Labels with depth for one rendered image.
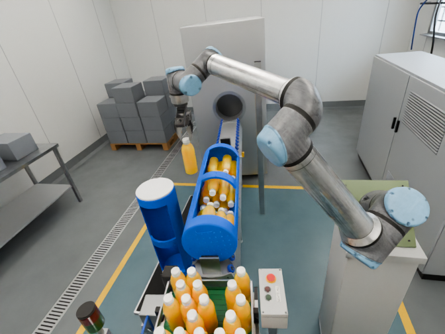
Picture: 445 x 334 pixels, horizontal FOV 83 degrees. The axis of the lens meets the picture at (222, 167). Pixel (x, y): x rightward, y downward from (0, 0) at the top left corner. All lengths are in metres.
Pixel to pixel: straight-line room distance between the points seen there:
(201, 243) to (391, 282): 0.93
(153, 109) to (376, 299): 4.02
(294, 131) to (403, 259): 0.88
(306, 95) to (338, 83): 5.51
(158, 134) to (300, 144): 4.20
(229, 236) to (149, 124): 3.75
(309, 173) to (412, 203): 0.48
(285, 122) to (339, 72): 5.52
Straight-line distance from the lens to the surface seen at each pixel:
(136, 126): 4.96
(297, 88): 0.80
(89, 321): 1.10
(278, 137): 0.71
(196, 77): 1.14
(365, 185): 1.41
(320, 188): 0.85
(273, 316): 1.12
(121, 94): 4.84
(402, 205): 1.15
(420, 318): 2.63
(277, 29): 5.98
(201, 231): 1.28
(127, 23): 6.84
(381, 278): 1.52
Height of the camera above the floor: 2.08
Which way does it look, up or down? 31 degrees down
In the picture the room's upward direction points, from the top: 7 degrees counter-clockwise
